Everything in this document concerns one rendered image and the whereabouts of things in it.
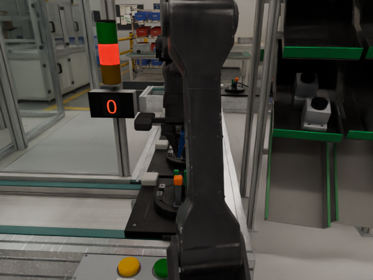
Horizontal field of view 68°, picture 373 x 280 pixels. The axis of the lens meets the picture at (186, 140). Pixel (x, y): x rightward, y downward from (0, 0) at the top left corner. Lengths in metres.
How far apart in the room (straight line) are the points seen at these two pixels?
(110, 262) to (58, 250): 0.13
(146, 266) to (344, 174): 0.50
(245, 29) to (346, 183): 10.52
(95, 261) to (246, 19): 10.78
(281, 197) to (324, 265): 0.21
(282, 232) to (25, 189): 0.78
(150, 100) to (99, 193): 1.09
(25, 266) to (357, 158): 0.81
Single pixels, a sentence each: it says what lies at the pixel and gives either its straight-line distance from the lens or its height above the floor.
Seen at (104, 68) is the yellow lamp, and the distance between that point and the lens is 0.76.
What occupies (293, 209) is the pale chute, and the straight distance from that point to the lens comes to 0.70.
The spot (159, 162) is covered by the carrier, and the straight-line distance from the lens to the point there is 0.96.
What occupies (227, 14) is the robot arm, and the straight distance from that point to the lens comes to 0.32.
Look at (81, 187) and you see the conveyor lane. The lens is 0.92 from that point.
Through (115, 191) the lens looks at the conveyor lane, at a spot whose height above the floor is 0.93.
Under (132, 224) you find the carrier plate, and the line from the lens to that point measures 0.70.
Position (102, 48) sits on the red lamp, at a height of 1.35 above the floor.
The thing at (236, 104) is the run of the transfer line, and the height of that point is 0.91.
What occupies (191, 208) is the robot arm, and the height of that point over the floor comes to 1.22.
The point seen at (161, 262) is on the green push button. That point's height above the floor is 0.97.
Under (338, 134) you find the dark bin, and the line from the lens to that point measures 0.62.
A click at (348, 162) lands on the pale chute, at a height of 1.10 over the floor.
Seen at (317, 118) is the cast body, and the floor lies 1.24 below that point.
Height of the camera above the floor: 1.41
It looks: 23 degrees down
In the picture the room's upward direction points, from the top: straight up
